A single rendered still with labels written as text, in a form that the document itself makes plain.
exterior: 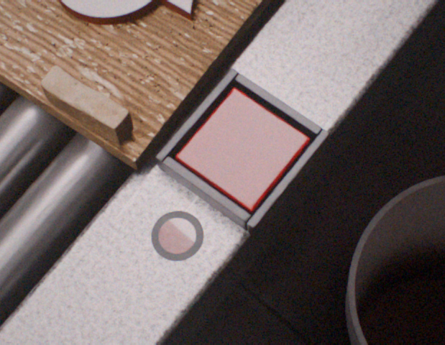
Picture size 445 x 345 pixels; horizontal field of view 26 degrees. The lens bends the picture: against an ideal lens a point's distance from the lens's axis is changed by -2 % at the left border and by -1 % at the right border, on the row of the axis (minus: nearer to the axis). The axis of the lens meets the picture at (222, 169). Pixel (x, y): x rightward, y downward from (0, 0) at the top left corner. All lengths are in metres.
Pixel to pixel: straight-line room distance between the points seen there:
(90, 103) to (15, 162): 0.08
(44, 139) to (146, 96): 0.08
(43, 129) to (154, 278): 0.13
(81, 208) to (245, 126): 0.11
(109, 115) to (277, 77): 0.12
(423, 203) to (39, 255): 0.72
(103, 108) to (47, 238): 0.09
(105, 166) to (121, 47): 0.08
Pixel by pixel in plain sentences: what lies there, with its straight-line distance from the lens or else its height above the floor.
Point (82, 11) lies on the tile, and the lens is 0.63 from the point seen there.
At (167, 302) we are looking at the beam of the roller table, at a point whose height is 0.92.
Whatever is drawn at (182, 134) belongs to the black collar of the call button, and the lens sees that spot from 0.59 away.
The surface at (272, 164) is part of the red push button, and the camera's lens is 0.58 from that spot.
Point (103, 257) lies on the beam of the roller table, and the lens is 0.59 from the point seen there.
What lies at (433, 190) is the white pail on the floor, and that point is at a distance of 1.21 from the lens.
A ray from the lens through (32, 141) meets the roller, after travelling 0.63.
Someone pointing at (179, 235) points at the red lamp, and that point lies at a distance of 0.59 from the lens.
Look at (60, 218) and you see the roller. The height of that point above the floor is 0.91.
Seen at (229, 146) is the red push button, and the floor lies 0.93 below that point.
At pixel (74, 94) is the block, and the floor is 0.96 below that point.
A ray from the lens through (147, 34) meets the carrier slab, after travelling 0.62.
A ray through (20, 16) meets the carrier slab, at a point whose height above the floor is 0.94.
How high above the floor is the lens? 1.47
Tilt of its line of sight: 67 degrees down
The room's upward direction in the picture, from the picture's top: 9 degrees counter-clockwise
